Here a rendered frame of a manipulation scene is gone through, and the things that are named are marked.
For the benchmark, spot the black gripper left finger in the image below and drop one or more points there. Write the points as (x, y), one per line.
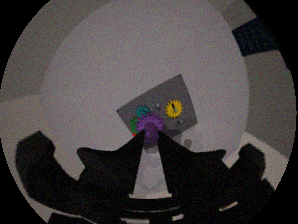
(123, 162)

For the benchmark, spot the yellow gear with black stripe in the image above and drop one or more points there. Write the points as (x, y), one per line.
(170, 108)

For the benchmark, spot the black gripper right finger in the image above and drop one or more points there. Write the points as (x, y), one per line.
(179, 163)

